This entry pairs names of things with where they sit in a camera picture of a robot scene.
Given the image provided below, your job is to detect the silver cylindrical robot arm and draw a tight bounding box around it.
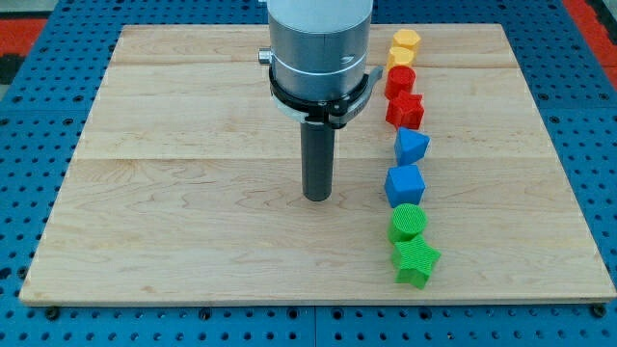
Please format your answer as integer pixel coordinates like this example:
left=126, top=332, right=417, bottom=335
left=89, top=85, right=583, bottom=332
left=267, top=0, right=373, bottom=103

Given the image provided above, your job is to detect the red star block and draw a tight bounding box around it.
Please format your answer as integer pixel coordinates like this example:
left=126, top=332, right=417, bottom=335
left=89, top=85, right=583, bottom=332
left=386, top=91, right=424, bottom=130

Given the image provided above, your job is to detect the green star block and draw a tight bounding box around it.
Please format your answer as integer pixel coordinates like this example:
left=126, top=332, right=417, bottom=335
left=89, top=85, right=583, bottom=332
left=391, top=236, right=442, bottom=289

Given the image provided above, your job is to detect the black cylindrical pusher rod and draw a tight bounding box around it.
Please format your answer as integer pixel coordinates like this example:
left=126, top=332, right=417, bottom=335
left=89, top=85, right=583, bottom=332
left=301, top=123, right=335, bottom=201

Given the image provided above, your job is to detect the blue cube block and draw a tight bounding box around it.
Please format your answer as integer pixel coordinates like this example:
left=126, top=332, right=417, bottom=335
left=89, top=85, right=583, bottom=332
left=385, top=165, right=426, bottom=208

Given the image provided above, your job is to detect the blue triangle block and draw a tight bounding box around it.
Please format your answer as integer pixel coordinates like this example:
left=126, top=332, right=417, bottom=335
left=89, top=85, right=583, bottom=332
left=394, top=127, right=430, bottom=166

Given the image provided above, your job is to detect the green cylinder block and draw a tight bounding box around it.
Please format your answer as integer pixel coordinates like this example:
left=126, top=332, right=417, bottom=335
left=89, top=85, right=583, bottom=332
left=388, top=203, right=428, bottom=243

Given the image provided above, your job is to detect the light wooden board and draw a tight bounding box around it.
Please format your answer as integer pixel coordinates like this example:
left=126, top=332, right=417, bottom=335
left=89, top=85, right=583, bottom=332
left=20, top=24, right=616, bottom=307

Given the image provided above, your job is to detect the red cylinder block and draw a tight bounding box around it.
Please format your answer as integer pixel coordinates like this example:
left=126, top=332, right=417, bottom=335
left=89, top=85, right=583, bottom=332
left=385, top=66, right=416, bottom=100

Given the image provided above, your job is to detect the yellow heart block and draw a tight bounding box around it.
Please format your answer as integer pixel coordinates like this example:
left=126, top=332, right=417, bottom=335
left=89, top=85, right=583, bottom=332
left=386, top=46, right=416, bottom=71

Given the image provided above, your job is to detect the yellow hexagon block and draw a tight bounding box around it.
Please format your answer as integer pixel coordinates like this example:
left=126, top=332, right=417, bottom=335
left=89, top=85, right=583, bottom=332
left=391, top=29, right=421, bottom=53

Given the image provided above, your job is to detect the black arm clamp ring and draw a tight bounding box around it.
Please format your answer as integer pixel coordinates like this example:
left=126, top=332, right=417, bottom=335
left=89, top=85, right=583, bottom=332
left=268, top=66, right=385, bottom=130

